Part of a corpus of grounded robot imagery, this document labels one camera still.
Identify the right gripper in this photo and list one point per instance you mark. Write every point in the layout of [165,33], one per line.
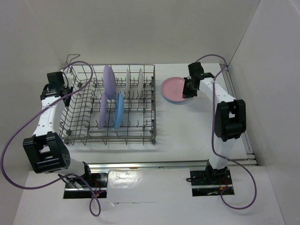
[186,93]

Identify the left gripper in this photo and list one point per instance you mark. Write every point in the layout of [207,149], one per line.
[69,89]

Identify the pink plate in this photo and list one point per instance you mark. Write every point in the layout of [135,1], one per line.
[172,88]

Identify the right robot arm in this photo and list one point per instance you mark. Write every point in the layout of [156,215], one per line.
[221,148]

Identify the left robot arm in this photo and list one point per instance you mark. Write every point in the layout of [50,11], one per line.
[45,150]

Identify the white plate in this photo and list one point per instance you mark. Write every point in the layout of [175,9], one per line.
[127,87]
[140,84]

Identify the large purple plate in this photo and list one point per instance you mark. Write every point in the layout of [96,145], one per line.
[109,82]

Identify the small purple plate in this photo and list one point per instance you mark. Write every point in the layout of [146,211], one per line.
[102,112]

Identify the grey wire dish rack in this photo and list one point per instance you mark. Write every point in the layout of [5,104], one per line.
[79,122]

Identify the aluminium rail front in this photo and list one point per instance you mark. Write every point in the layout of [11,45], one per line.
[149,165]

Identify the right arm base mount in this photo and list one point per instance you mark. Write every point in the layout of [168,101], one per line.
[202,186]

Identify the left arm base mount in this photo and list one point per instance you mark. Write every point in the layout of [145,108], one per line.
[77,189]

